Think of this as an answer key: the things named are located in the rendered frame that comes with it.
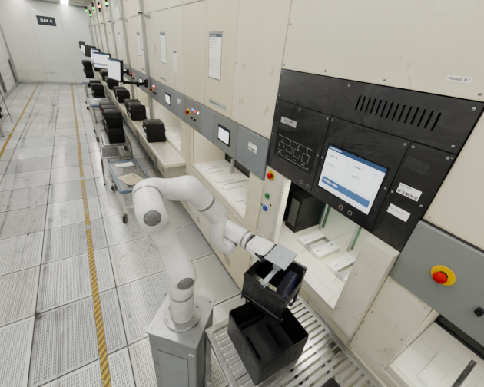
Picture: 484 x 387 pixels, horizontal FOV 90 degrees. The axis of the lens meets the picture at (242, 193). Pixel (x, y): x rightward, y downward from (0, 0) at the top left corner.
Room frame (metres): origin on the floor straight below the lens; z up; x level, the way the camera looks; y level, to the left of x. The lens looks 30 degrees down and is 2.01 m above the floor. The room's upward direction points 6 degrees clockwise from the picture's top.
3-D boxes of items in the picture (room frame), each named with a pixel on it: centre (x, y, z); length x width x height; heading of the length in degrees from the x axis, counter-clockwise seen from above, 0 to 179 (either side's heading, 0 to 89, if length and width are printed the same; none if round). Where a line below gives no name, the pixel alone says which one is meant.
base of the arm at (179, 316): (0.79, 0.25, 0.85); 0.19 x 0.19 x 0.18
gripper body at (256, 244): (0.85, -0.10, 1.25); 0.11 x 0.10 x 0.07; 56
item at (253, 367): (0.69, -0.19, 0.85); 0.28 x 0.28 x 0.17; 34
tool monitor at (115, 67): (3.71, 1.76, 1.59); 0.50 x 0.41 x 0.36; 124
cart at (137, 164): (2.91, 1.52, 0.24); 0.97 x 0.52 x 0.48; 37
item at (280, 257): (0.79, -0.19, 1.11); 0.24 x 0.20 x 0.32; 146
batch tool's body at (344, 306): (1.33, -0.73, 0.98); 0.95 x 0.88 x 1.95; 124
